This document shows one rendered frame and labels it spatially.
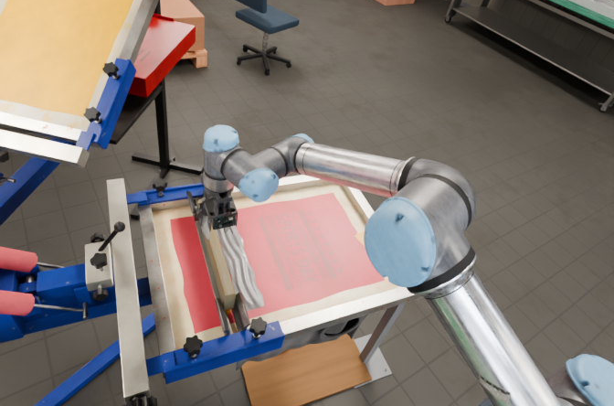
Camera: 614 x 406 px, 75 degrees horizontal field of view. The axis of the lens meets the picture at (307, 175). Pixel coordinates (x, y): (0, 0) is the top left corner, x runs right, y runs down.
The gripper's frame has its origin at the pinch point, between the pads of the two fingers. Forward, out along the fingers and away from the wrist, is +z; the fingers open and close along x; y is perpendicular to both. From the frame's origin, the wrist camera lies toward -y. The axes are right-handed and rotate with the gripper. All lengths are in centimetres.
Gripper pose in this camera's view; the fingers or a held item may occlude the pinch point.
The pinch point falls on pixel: (216, 229)
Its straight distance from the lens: 116.3
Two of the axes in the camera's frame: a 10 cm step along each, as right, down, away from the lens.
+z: -1.7, 7.3, 6.6
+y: 3.9, 6.7, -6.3
